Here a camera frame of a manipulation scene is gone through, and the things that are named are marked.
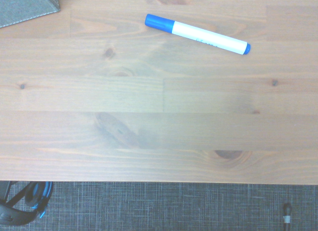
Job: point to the grey fabric desk organizer box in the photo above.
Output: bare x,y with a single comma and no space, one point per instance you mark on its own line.
22,7

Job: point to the blue and white marker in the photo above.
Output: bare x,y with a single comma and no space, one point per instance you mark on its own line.
203,34

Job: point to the black and blue headphones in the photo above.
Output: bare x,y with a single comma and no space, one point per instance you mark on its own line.
39,198

